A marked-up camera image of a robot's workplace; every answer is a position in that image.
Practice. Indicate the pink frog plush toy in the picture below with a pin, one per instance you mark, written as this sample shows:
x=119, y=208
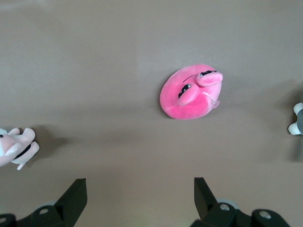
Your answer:
x=180, y=106

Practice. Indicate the grey husky plush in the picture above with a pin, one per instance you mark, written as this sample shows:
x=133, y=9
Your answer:
x=298, y=120

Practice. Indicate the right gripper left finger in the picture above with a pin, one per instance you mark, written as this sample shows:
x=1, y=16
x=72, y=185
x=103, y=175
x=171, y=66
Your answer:
x=71, y=201

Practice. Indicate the pale pink dog plush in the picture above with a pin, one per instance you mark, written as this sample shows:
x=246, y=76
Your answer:
x=21, y=144

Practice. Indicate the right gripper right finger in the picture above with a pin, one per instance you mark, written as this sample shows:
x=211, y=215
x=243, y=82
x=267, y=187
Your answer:
x=205, y=201

